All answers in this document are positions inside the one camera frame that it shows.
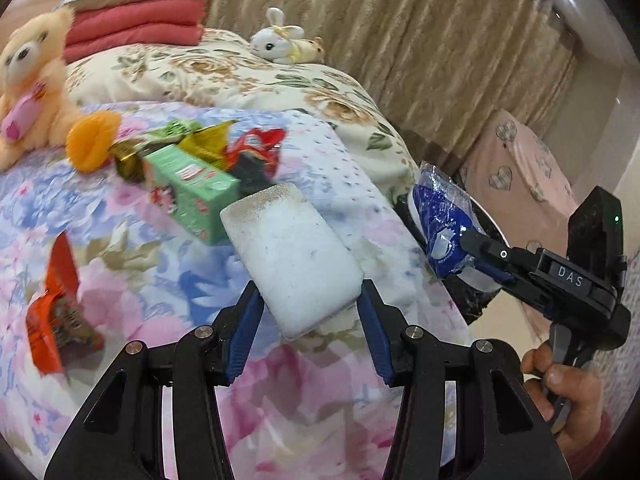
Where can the cream rose-pattern blanket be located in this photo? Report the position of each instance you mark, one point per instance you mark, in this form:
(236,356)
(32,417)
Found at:
(222,71)

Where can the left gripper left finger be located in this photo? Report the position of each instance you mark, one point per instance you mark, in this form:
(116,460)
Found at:
(117,433)

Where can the person's right hand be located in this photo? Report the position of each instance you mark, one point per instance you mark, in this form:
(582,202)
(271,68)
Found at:
(583,388)

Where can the tan bear plush lying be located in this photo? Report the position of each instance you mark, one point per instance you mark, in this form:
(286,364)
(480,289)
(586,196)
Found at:
(308,51)

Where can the red snack wrapper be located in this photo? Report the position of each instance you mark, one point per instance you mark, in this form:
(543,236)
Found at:
(254,159)

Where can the beige patterned curtain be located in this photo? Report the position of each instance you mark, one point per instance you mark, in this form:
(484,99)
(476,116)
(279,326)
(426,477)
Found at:
(437,68)

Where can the white foam block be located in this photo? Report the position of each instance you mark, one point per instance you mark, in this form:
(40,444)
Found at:
(299,264)

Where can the green juice pouch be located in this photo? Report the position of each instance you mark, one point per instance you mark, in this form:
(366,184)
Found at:
(128,153)

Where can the white rabbit plush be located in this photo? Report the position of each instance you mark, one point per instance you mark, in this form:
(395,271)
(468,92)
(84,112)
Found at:
(276,43)

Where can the blue plastic wrapper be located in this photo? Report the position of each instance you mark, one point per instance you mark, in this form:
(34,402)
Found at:
(442,212)

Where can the orange biscuit wrapper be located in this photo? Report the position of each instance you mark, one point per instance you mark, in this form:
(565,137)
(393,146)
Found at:
(56,318)

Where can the green milk carton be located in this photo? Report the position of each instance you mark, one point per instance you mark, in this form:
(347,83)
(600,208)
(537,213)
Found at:
(190,191)

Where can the pastel floral quilt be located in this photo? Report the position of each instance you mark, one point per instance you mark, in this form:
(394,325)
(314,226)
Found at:
(312,408)

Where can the peach teddy bear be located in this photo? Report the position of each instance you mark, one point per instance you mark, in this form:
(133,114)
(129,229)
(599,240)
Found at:
(36,110)

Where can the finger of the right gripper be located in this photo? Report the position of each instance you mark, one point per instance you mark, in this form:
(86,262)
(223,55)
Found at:
(485,252)
(486,276)

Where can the pink heart-pattern covered furniture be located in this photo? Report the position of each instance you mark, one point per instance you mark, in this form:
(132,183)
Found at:
(516,179)

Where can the folded red blanket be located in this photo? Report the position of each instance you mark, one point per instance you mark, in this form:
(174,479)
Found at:
(175,22)

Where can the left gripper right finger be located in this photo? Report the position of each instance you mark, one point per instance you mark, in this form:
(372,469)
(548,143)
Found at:
(464,411)

